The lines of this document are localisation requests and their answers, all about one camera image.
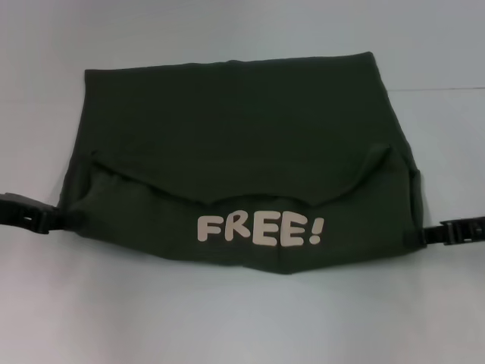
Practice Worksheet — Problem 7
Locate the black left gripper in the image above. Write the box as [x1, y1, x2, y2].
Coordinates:
[0, 192, 87, 235]

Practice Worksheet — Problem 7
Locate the dark green shirt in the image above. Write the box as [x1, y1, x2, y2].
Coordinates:
[56, 51, 425, 278]

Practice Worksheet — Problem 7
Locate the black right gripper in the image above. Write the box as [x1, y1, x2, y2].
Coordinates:
[402, 215, 485, 248]

